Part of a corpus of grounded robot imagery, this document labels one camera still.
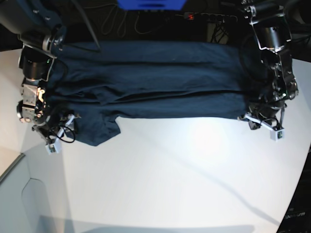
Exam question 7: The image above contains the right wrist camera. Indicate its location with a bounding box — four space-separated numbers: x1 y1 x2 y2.
45 141 62 155

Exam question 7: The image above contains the white power strip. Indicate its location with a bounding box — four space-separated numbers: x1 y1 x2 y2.
183 12 238 23

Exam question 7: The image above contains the dark blue t-shirt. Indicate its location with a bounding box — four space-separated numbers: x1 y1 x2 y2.
47 41 267 146

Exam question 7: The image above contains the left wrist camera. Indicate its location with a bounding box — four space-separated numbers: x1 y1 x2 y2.
270 129 285 141

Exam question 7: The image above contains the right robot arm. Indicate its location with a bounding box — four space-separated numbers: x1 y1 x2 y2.
0 0 89 152

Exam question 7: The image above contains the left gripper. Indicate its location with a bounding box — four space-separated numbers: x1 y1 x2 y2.
238 100 287 131

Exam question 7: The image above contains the blue box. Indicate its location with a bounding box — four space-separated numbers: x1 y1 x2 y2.
117 0 186 11

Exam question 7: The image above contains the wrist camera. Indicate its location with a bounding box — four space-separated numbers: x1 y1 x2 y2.
45 141 62 155
270 129 285 141

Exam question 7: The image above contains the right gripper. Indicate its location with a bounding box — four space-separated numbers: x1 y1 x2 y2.
32 113 80 147

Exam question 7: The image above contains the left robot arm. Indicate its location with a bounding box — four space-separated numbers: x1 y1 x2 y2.
238 0 311 133

